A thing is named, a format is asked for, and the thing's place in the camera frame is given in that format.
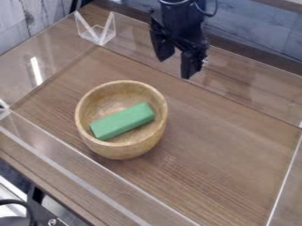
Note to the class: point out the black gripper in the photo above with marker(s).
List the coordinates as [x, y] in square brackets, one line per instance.
[177, 29]

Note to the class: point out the green rectangular block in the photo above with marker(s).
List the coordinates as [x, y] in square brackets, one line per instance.
[124, 121]

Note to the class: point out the wooden bowl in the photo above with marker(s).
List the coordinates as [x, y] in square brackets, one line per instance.
[108, 99]

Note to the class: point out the clear acrylic corner bracket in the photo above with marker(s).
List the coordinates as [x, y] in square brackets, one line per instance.
[97, 34]

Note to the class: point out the clear acrylic tray wall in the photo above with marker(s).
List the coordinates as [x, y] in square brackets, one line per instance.
[102, 196]

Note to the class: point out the black metal table frame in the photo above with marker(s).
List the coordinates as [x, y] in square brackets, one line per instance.
[50, 212]

